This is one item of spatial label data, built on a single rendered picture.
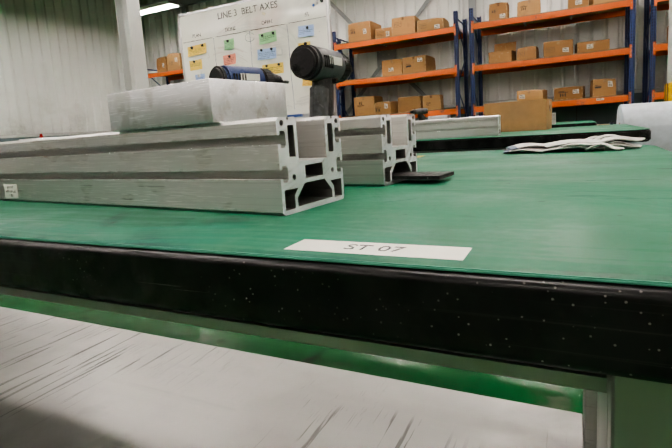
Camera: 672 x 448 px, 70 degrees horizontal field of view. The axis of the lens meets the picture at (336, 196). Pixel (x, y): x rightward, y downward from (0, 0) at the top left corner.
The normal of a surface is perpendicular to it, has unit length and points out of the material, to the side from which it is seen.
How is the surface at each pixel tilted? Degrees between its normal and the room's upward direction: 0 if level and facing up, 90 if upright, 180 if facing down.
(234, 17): 90
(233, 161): 90
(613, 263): 0
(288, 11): 90
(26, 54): 90
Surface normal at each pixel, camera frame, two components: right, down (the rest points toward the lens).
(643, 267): -0.07, -0.99
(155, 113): -0.54, 0.15
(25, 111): 0.90, 0.00
